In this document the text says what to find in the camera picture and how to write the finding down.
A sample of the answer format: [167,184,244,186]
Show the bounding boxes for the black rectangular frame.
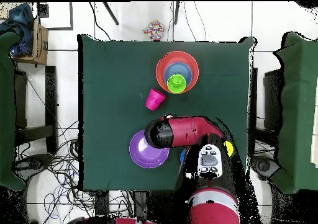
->
[37,1,74,31]

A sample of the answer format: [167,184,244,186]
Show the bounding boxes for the small dark blue bowl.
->
[179,148,188,164]

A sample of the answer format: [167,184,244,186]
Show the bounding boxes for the tangle of floor cables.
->
[14,119,135,224]

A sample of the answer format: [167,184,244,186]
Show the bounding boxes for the pink plastic cup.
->
[145,87,166,111]

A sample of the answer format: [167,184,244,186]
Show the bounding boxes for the black pedestal foot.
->
[14,153,54,177]
[250,155,281,181]

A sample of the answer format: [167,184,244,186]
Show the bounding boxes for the yellow plastic cup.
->
[223,140,235,158]

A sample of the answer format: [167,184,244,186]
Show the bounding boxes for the small light blue bowl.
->
[163,61,194,86]

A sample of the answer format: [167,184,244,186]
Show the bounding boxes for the green plastic cup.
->
[166,73,188,94]

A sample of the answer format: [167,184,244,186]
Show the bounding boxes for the dark green tablecloth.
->
[78,34,257,192]

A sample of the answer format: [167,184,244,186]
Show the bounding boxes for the black stool frame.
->
[248,67,284,140]
[14,65,58,155]

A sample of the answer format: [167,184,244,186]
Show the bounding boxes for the blue cloth bundle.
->
[0,2,34,57]

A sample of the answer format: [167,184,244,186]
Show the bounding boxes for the black tripod leg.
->
[173,1,180,25]
[102,1,120,26]

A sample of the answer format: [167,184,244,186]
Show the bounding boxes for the purple plastic bowl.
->
[129,129,170,169]

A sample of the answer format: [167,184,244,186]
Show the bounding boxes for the wide orange-red bowl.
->
[155,50,200,94]

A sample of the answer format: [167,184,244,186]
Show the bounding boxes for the green cloth covered table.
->
[0,31,25,191]
[270,32,318,195]

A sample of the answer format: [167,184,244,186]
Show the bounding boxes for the cardboard box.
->
[14,19,49,66]

